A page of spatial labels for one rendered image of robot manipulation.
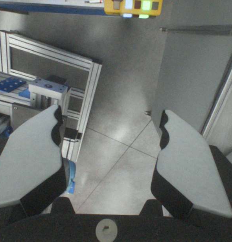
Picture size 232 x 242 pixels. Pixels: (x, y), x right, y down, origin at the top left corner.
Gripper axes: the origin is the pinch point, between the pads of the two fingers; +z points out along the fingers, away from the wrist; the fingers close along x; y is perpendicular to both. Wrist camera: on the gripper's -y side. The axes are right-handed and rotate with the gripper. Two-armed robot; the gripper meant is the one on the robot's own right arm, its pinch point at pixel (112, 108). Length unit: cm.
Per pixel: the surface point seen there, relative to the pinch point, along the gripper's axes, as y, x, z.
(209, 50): 1, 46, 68
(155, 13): -9.9, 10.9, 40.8
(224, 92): 15, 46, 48
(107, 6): -10.7, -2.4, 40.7
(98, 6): -13, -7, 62
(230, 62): 3, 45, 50
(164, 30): -7, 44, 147
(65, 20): -10, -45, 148
